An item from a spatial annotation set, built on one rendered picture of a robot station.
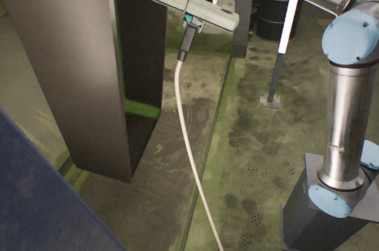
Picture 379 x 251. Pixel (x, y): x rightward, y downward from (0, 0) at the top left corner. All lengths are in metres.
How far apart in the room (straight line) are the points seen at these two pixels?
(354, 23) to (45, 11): 0.82
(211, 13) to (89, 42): 0.38
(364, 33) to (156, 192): 1.62
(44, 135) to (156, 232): 1.15
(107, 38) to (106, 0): 0.11
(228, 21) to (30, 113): 1.78
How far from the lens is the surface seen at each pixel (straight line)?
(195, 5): 0.71
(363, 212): 1.33
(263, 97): 2.61
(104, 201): 1.98
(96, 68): 0.85
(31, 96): 2.22
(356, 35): 0.68
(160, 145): 2.13
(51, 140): 2.17
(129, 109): 1.83
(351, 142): 0.87
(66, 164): 2.21
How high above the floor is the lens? 1.71
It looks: 44 degrees down
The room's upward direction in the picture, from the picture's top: 6 degrees counter-clockwise
